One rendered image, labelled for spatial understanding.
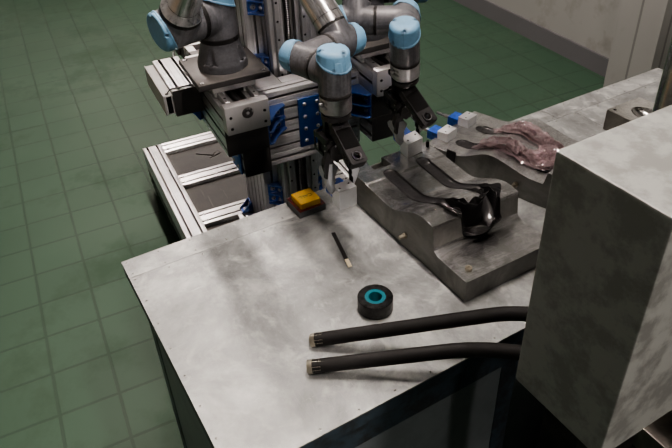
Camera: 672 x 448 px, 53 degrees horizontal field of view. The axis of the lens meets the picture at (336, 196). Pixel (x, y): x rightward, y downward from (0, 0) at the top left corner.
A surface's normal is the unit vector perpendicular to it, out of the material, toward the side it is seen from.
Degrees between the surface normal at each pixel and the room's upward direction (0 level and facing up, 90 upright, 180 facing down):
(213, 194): 0
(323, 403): 0
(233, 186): 0
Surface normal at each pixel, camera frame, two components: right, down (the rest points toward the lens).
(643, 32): -0.90, 0.28
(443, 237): 0.50, 0.40
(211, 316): -0.04, -0.82
